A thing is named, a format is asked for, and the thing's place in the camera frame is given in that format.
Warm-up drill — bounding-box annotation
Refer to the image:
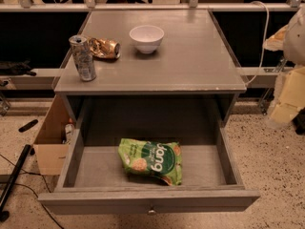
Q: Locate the black floor cable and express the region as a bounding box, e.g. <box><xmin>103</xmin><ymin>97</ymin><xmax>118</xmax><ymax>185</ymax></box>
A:
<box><xmin>0</xmin><ymin>153</ymin><xmax>65</xmax><ymax>229</ymax></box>

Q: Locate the round metal drawer knob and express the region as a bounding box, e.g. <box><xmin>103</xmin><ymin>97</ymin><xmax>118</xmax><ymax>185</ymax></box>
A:
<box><xmin>148</xmin><ymin>209</ymin><xmax>157</xmax><ymax>216</ymax></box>

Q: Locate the green rice chip bag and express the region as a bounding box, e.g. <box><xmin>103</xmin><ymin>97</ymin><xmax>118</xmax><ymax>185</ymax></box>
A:
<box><xmin>118</xmin><ymin>138</ymin><xmax>182</xmax><ymax>186</ymax></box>

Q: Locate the open grey drawer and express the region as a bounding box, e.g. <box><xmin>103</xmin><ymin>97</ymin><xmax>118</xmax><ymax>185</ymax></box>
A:
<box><xmin>37</xmin><ymin>96</ymin><xmax>261</xmax><ymax>216</ymax></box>

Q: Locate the brown cardboard box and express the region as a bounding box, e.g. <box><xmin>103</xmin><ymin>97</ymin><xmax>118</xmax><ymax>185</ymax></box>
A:
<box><xmin>33</xmin><ymin>95</ymin><xmax>73</xmax><ymax>176</ymax></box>

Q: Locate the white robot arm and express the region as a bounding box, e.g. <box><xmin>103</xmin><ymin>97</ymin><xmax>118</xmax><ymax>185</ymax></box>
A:
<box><xmin>263</xmin><ymin>7</ymin><xmax>305</xmax><ymax>128</ymax></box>

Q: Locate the white cable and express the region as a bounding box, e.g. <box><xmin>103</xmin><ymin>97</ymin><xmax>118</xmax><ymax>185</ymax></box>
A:
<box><xmin>244</xmin><ymin>0</ymin><xmax>271</xmax><ymax>88</ymax></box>

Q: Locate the white ceramic bowl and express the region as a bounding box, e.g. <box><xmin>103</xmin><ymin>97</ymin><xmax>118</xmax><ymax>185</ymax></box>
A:
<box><xmin>130</xmin><ymin>25</ymin><xmax>165</xmax><ymax>54</ymax></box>

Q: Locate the metal railing frame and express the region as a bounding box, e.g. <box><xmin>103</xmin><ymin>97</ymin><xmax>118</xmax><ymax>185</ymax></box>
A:
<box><xmin>0</xmin><ymin>0</ymin><xmax>304</xmax><ymax>11</ymax></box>

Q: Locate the grey wooden cabinet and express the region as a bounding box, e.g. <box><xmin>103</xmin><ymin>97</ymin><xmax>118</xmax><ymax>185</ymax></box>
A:
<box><xmin>52</xmin><ymin>9</ymin><xmax>248</xmax><ymax>128</ymax></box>

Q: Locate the crushed gold can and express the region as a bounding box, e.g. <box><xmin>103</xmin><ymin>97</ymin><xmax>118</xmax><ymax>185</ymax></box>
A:
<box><xmin>89</xmin><ymin>38</ymin><xmax>121</xmax><ymax>59</ymax></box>

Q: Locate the black pole on floor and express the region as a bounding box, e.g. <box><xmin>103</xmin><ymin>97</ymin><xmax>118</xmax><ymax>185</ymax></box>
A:
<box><xmin>0</xmin><ymin>144</ymin><xmax>31</xmax><ymax>222</ymax></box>

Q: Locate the black marker on floor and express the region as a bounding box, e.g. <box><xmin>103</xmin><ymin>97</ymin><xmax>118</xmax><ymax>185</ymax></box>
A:
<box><xmin>18</xmin><ymin>119</ymin><xmax>38</xmax><ymax>133</ymax></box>

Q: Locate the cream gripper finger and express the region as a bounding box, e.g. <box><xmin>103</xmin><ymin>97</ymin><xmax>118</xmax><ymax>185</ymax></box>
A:
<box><xmin>266</xmin><ymin>66</ymin><xmax>305</xmax><ymax>128</ymax></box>

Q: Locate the upright silver drink can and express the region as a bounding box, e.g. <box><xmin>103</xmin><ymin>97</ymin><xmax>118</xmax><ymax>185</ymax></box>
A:
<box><xmin>69</xmin><ymin>35</ymin><xmax>96</xmax><ymax>81</ymax></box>

